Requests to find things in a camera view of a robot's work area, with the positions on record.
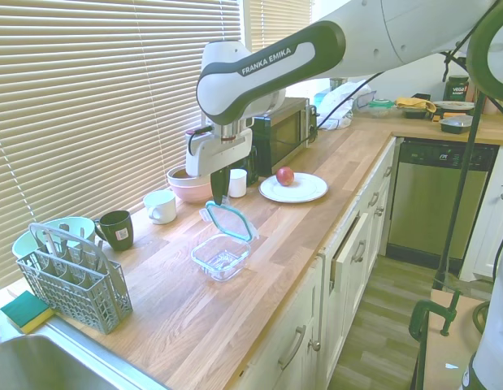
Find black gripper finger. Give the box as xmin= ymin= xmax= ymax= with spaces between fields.
xmin=220 ymin=167 xmax=232 ymax=206
xmin=210 ymin=167 xmax=223 ymax=205

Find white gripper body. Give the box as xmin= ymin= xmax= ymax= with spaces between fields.
xmin=184 ymin=124 xmax=254 ymax=179

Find clear lid with teal seal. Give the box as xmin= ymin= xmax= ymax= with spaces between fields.
xmin=199 ymin=200 xmax=261 ymax=244

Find clear glass food container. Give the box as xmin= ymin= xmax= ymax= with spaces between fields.
xmin=190 ymin=234 xmax=252 ymax=283

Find container with green lid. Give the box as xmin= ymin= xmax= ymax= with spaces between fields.
xmin=368 ymin=97 xmax=397 ymax=119

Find black takeaway food tray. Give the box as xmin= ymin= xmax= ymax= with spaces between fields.
xmin=440 ymin=115 xmax=475 ymax=134

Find plate with food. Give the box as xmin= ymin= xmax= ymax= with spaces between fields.
xmin=431 ymin=100 xmax=478 ymax=113

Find white mug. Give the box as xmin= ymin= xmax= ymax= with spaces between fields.
xmin=228 ymin=168 xmax=249 ymax=199
xmin=143 ymin=189 xmax=178 ymax=225

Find pink bowl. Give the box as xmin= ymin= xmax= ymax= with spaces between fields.
xmin=167 ymin=174 xmax=214 ymax=204

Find black toaster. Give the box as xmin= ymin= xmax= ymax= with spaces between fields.
xmin=230 ymin=145 xmax=259 ymax=183

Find red apple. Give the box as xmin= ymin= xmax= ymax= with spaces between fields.
xmin=275 ymin=166 xmax=296 ymax=187

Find white plate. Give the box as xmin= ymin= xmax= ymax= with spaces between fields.
xmin=258 ymin=172 xmax=329 ymax=203

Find black mug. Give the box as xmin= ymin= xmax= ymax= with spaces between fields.
xmin=93 ymin=210 xmax=137 ymax=252

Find wide beige window blind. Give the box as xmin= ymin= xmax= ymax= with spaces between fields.
xmin=0 ymin=0 xmax=246 ymax=292

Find white plastic bag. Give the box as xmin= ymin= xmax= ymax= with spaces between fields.
xmin=315 ymin=80 xmax=376 ymax=131

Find narrow beige window blind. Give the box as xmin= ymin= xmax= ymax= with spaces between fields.
xmin=249 ymin=0 xmax=313 ymax=97

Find white kitchen cabinet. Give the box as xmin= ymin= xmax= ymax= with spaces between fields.
xmin=234 ymin=137 xmax=398 ymax=390

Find grey plastic cutlery basket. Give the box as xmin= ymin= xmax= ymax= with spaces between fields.
xmin=15 ymin=222 xmax=134 ymax=336

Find mint green bowl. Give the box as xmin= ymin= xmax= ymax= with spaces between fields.
xmin=11 ymin=217 xmax=97 ymax=271

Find stainless steel dishwasher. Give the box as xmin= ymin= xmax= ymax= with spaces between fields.
xmin=387 ymin=137 xmax=500 ymax=265

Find yellow cloth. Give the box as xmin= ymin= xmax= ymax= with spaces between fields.
xmin=395 ymin=96 xmax=438 ymax=115

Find green and yellow sponge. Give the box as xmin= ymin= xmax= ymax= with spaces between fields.
xmin=0 ymin=289 xmax=56 ymax=335

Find green screw clamp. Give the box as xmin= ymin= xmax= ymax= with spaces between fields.
xmin=409 ymin=288 xmax=463 ymax=342

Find stainless steel sink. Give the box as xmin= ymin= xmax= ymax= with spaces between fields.
xmin=0 ymin=332 xmax=167 ymax=390

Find black supplement jar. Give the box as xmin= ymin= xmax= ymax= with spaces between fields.
xmin=444 ymin=75 xmax=470 ymax=102

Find white side cabinet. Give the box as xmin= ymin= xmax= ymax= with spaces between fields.
xmin=466 ymin=145 xmax=503 ymax=281

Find wooden mounting board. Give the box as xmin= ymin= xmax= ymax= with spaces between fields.
xmin=417 ymin=288 xmax=488 ymax=390

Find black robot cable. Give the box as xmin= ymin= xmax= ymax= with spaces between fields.
xmin=306 ymin=71 xmax=383 ymax=144

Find black camera stand pole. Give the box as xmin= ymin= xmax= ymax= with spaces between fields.
xmin=437 ymin=89 xmax=487 ymax=290

